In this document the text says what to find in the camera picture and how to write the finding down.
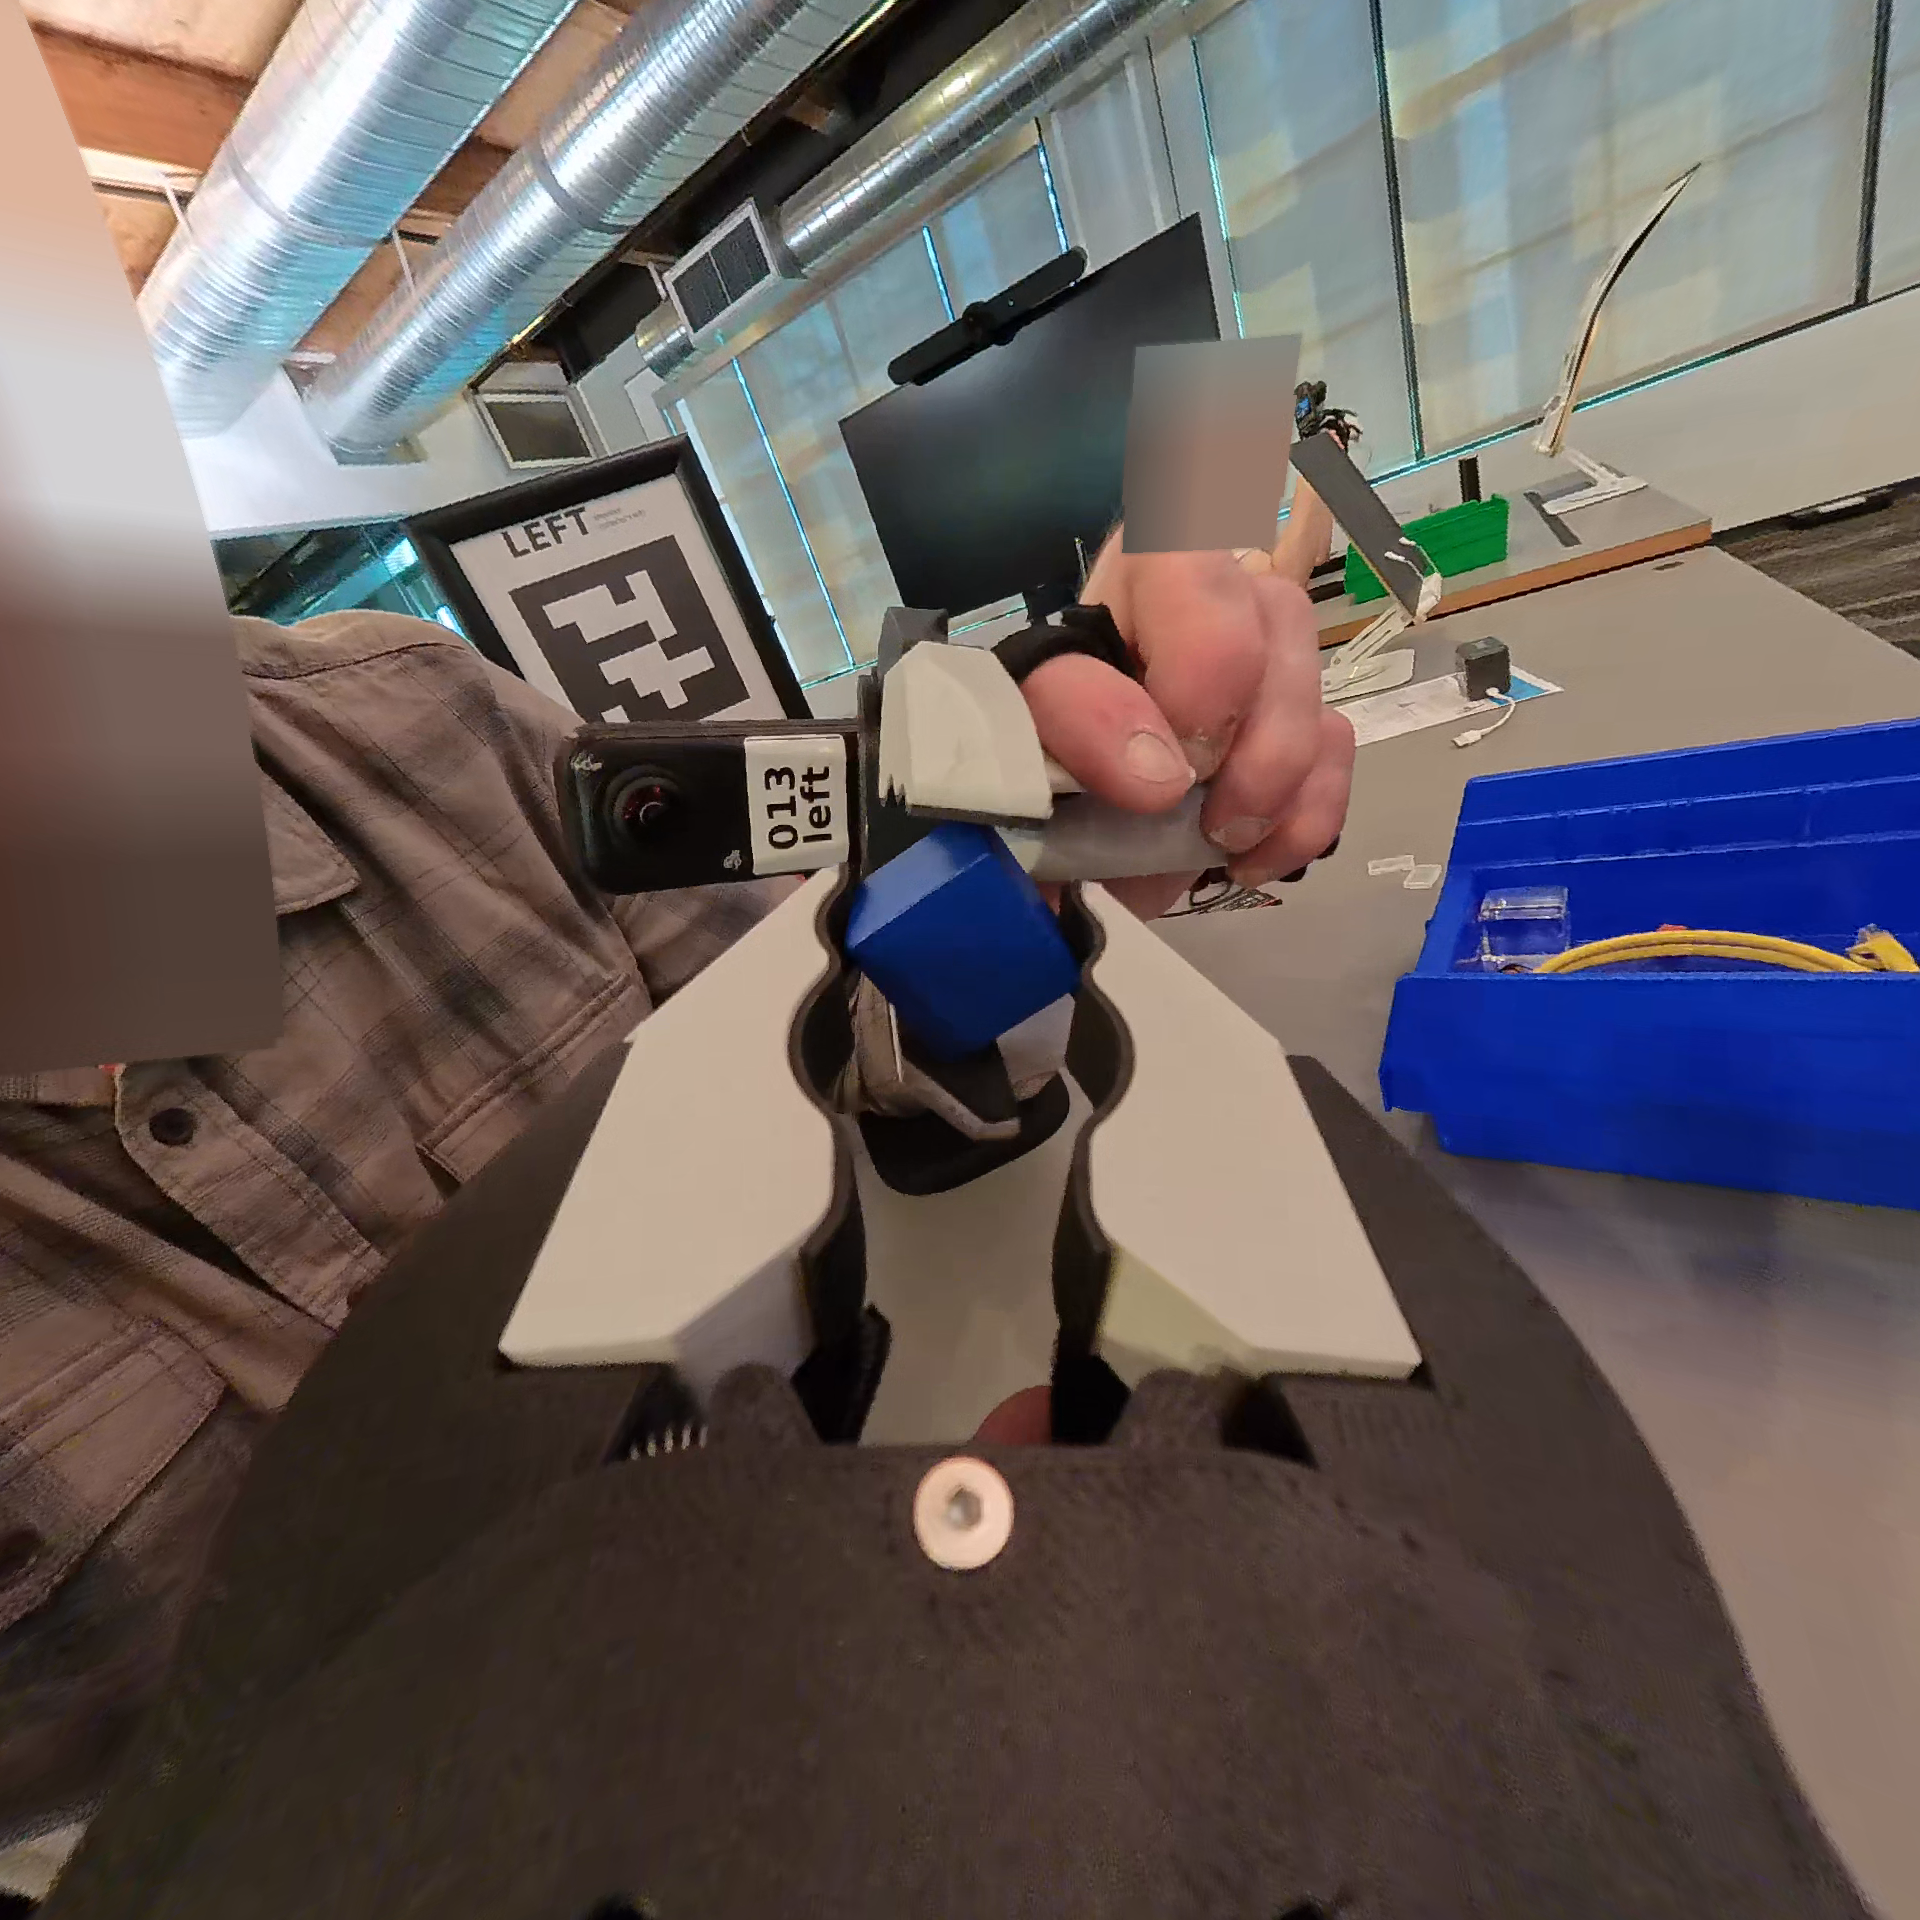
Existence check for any thin curved board on stand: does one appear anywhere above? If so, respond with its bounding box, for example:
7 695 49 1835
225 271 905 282
1533 163 1709 505

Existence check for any black monitor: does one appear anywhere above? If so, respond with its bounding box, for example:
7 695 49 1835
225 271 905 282
835 213 1229 634

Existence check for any silver spiral duct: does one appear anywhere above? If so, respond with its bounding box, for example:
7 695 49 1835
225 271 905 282
315 0 903 451
142 0 588 438

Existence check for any clear plastic box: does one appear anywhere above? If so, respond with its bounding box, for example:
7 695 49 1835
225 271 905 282
1476 884 1570 974

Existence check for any yellow cable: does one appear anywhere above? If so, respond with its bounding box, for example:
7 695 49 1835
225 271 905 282
1528 925 1920 981

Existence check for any white paper sheet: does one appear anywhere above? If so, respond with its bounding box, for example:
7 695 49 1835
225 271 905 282
1331 674 1563 749

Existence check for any grey board on white stand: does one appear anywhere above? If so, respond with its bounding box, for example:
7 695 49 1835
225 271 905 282
1286 432 1446 698

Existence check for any person's left hand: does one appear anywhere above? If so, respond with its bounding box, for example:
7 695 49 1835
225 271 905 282
1033 527 1361 925

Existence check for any square air vent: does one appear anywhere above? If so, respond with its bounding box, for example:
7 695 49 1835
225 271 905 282
660 200 777 341

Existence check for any person's plaid shirt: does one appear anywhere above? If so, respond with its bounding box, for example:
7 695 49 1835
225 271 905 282
0 606 849 1651

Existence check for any green storage bin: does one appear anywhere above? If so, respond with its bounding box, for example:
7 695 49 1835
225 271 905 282
1342 495 1511 604

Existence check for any blue storage bin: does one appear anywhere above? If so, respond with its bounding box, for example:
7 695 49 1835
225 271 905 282
1382 717 1920 1213

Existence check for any blue cube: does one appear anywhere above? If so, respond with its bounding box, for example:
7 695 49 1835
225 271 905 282
844 826 1081 1061

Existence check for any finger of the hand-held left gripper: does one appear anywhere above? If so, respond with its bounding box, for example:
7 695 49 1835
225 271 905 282
874 637 1060 826
863 1030 1079 1197

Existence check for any black webcam bar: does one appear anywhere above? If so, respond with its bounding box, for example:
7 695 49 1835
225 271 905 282
885 249 1092 388

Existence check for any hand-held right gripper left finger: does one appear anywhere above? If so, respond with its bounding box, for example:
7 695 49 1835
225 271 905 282
499 868 893 1446

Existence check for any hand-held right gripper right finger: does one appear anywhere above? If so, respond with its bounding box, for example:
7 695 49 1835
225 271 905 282
1052 901 1423 1446

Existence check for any framed black-white marker sign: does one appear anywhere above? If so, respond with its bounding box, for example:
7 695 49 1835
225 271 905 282
406 436 817 726

